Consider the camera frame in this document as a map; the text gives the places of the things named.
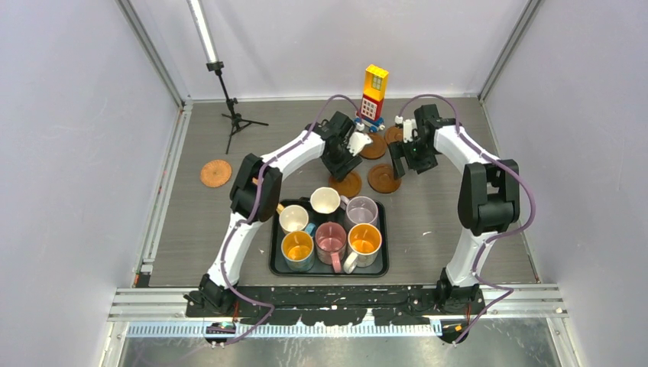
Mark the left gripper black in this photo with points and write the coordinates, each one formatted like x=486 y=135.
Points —
x=340 y=170

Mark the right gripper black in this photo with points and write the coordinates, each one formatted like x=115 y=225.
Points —
x=398 y=150

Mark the dark wooden coaster four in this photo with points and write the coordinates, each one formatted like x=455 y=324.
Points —
x=350 y=186

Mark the dark wooden coaster two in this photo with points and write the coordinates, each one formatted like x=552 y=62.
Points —
x=393 y=134

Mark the white cup black outside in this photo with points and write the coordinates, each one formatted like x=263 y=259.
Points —
x=323 y=205

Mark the dark wooden coaster one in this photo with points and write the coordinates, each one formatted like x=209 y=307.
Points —
x=376 y=149

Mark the dark wooden coaster three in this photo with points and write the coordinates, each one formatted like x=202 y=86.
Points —
x=382 y=180

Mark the lilac textured mug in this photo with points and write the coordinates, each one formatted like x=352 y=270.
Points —
x=359 y=210

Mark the cream cup yellow handle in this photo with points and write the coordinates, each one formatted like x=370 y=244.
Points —
x=292 y=218

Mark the light woven coaster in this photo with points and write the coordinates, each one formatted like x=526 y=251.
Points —
x=215 y=173

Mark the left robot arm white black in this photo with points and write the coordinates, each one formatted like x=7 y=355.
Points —
x=256 y=193

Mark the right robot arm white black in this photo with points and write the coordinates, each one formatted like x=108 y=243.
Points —
x=488 y=200

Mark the pink patterned mug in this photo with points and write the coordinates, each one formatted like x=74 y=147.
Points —
x=330 y=239

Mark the black serving tray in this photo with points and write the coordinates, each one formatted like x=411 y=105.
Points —
x=278 y=265

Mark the white mug orange inside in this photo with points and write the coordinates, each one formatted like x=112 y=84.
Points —
x=364 y=243

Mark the toy block tower on wheels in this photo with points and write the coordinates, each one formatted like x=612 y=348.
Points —
x=370 y=119

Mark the blue mug yellow inside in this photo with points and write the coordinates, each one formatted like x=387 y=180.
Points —
x=298 y=249

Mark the silver microphone on tripod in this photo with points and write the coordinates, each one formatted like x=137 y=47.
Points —
x=216 y=65

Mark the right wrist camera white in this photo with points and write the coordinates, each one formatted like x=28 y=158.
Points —
x=408 y=127

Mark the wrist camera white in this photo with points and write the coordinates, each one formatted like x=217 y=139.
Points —
x=357 y=142
x=408 y=127

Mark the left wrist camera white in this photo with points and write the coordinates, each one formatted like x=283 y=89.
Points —
x=357 y=142

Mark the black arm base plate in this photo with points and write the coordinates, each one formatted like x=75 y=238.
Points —
x=388 y=305

